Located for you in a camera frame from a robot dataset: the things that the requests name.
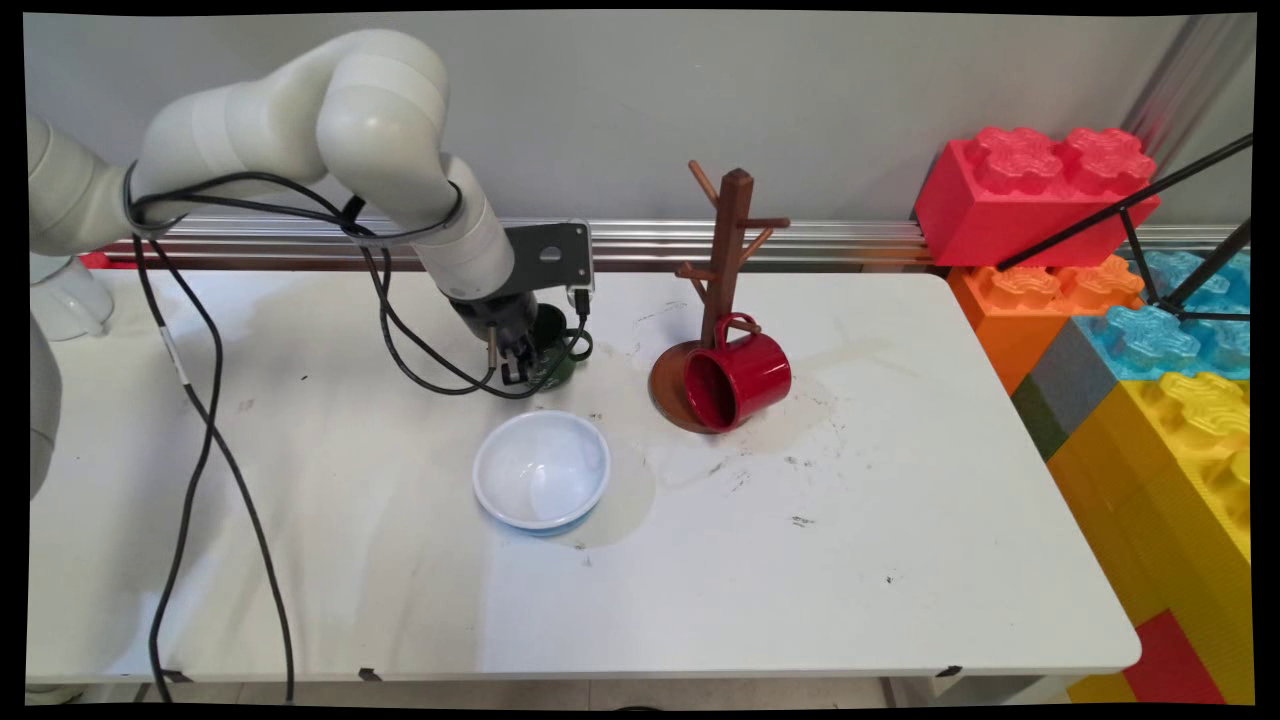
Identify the orange giant toy brick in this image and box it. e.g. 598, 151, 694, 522
948, 258, 1146, 396

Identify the green enamel mug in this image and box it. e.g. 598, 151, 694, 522
515, 303, 598, 393

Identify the red mug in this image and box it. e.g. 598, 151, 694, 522
683, 313, 793, 433

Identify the slanted aluminium profile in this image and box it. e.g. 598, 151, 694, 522
1120, 15, 1256, 171

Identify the black cable with metal plug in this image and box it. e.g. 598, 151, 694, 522
130, 235, 298, 701

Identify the blue giant toy brick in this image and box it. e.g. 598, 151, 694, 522
1075, 250, 1251, 383

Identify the black tripod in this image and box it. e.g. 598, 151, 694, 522
995, 135, 1253, 326

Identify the grey giant toy brick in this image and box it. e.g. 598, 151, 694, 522
1028, 320, 1121, 436

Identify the translucent white jug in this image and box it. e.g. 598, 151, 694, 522
30, 252, 114, 341

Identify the brown wooden mug tree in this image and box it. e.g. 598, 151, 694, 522
648, 160, 791, 433

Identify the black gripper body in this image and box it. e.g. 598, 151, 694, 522
450, 290, 541, 366

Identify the small red flat brick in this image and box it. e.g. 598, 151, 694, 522
1120, 610, 1226, 706

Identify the black hanging cable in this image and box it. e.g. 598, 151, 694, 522
148, 400, 223, 701

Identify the horizontal aluminium rail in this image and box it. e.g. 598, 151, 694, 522
100, 212, 1251, 273

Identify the yellow giant toy brick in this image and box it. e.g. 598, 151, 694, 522
1045, 372, 1253, 706

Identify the red giant toy brick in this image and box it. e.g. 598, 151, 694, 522
913, 128, 1161, 271

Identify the black camera cable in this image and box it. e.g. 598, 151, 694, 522
125, 170, 596, 401

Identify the dark green giant toy brick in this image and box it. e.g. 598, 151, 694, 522
1010, 378, 1069, 461

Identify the white bowl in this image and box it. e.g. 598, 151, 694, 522
473, 410, 612, 536

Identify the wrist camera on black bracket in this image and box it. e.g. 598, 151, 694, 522
498, 220, 597, 303

